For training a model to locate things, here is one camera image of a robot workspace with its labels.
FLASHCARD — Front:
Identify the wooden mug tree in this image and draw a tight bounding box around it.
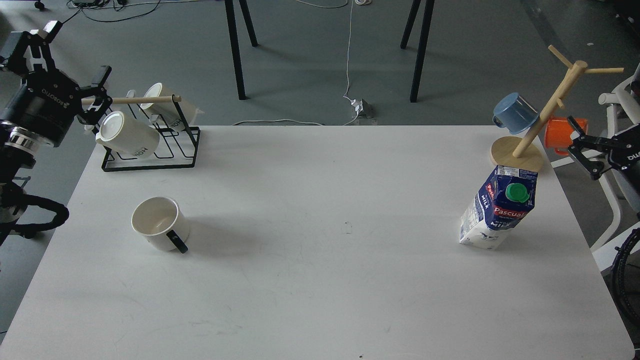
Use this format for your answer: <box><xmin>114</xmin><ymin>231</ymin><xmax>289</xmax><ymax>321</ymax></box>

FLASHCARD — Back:
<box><xmin>489</xmin><ymin>44</ymin><xmax>625</xmax><ymax>173</ymax></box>

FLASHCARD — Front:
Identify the white power adapter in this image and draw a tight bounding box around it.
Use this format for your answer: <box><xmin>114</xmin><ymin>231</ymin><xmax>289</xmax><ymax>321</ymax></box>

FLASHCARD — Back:
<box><xmin>350</xmin><ymin>99</ymin><xmax>375</xmax><ymax>119</ymax></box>

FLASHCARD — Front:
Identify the orange cup on tree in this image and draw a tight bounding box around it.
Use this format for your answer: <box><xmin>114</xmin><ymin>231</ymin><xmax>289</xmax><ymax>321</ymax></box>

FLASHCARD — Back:
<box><xmin>542</xmin><ymin>116</ymin><xmax>574</xmax><ymax>157</ymax></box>

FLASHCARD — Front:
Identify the black table leg left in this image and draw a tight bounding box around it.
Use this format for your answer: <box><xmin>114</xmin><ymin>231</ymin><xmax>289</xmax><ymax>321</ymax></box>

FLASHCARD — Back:
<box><xmin>223</xmin><ymin>0</ymin><xmax>259</xmax><ymax>101</ymax></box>

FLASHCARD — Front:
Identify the white mug black handle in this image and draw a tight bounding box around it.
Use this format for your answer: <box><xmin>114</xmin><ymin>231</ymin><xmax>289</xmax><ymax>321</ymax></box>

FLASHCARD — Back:
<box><xmin>130</xmin><ymin>196</ymin><xmax>191</xmax><ymax>254</ymax></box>

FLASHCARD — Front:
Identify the black table leg right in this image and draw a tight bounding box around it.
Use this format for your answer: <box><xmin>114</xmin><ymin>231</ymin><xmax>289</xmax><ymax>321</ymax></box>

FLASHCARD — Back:
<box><xmin>400</xmin><ymin>0</ymin><xmax>435</xmax><ymax>103</ymax></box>

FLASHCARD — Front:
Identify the white cable on floor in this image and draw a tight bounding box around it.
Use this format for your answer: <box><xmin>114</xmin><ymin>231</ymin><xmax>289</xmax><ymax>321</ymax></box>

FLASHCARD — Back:
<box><xmin>232</xmin><ymin>0</ymin><xmax>373</xmax><ymax>127</ymax></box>

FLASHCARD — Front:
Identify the white office chair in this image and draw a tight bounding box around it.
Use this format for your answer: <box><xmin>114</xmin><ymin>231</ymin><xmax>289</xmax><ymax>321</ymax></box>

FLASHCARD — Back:
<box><xmin>550</xmin><ymin>65</ymin><xmax>640</xmax><ymax>273</ymax></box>

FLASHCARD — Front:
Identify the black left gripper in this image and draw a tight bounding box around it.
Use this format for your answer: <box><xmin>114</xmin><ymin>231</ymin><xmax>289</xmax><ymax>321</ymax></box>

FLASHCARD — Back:
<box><xmin>0</xmin><ymin>21</ymin><xmax>113</xmax><ymax>148</ymax></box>

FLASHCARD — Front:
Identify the black table leg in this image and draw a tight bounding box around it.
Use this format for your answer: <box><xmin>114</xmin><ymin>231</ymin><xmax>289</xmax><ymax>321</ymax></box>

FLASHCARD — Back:
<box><xmin>400</xmin><ymin>0</ymin><xmax>435</xmax><ymax>103</ymax></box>
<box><xmin>223</xmin><ymin>0</ymin><xmax>259</xmax><ymax>101</ymax></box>

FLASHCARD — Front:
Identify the white mug on rack back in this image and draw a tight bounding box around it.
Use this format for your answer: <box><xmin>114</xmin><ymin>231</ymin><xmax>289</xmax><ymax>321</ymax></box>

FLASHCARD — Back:
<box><xmin>140</xmin><ymin>82</ymin><xmax>205</xmax><ymax>132</ymax></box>

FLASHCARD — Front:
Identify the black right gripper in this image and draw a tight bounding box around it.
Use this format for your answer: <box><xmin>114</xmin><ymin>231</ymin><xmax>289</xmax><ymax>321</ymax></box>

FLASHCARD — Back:
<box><xmin>567</xmin><ymin>116</ymin><xmax>640</xmax><ymax>181</ymax></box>

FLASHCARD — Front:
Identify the black cable on floor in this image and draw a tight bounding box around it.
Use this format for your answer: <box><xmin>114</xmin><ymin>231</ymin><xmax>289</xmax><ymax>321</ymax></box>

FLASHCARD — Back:
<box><xmin>60</xmin><ymin>0</ymin><xmax>162</xmax><ymax>25</ymax></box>

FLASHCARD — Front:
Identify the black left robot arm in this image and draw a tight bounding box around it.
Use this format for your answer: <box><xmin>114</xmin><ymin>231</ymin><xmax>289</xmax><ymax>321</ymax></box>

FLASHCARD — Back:
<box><xmin>0</xmin><ymin>20</ymin><xmax>113</xmax><ymax>240</ymax></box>

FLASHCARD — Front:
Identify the white mug on rack front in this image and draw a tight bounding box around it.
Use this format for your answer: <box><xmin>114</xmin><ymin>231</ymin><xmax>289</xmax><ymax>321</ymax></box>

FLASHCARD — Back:
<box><xmin>94</xmin><ymin>111</ymin><xmax>160</xmax><ymax>158</ymax></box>

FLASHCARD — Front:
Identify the black wire mug rack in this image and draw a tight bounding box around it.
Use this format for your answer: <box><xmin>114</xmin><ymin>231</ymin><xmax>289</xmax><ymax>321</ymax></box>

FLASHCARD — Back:
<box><xmin>86</xmin><ymin>93</ymin><xmax>202</xmax><ymax>173</ymax></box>

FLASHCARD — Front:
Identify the blue cup on tree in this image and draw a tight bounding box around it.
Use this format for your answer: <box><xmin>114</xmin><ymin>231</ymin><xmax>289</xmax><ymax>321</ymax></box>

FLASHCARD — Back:
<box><xmin>492</xmin><ymin>92</ymin><xmax>540</xmax><ymax>135</ymax></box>

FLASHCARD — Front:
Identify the blue milk carton green cap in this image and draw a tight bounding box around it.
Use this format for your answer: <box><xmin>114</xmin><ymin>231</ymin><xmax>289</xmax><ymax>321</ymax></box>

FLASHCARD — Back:
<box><xmin>459</xmin><ymin>165</ymin><xmax>538</xmax><ymax>250</ymax></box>

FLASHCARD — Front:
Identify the white mug on rack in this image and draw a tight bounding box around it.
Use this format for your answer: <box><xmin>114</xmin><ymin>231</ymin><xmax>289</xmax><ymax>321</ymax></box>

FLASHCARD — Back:
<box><xmin>140</xmin><ymin>82</ymin><xmax>205</xmax><ymax>132</ymax></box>
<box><xmin>94</xmin><ymin>111</ymin><xmax>160</xmax><ymax>158</ymax></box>

